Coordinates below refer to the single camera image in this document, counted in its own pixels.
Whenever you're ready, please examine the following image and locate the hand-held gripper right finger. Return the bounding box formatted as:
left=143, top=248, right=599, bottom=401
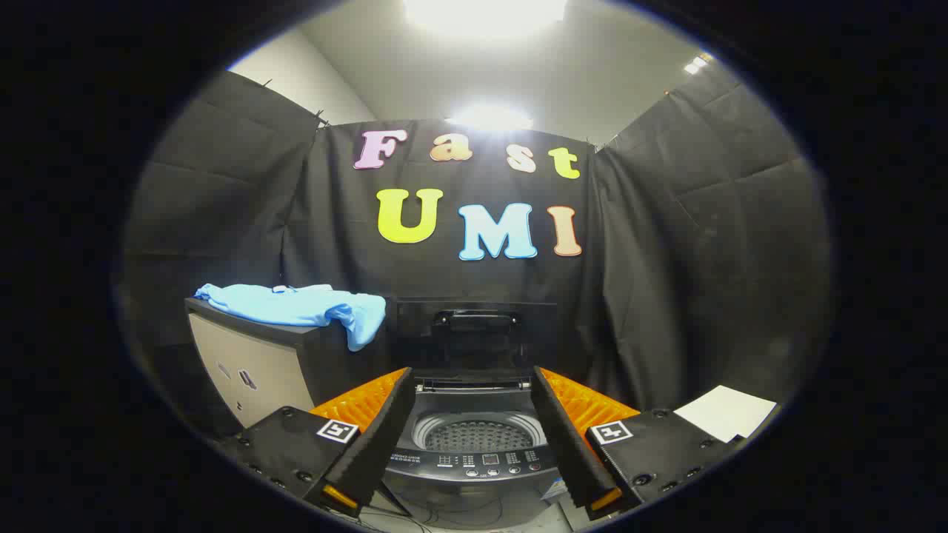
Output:
left=530, top=365, right=746, bottom=523

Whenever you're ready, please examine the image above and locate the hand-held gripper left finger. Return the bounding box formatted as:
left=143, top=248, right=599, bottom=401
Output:
left=218, top=366, right=416, bottom=519

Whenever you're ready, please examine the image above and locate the dark grey washing machine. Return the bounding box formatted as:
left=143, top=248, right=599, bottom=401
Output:
left=381, top=381, right=573, bottom=530

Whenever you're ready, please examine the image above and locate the light blue polo shirt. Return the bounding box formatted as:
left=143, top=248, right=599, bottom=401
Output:
left=195, top=284, right=387, bottom=352

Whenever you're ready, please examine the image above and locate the grey cabinet with black top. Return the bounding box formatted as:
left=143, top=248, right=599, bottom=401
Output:
left=184, top=296, right=397, bottom=432

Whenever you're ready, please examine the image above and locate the white paper sheet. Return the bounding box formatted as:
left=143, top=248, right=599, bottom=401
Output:
left=672, top=385, right=778, bottom=443

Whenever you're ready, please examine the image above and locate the black backdrop cloth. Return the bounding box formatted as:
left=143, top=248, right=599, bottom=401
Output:
left=118, top=63, right=834, bottom=438

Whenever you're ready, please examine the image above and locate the round ceiling light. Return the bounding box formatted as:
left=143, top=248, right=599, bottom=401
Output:
left=444, top=104, right=534, bottom=133

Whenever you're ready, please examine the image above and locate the large ceiling light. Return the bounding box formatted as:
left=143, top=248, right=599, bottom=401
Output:
left=404, top=0, right=568, bottom=38

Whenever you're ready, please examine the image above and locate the black floor cable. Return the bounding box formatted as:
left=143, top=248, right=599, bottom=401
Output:
left=363, top=495, right=508, bottom=533

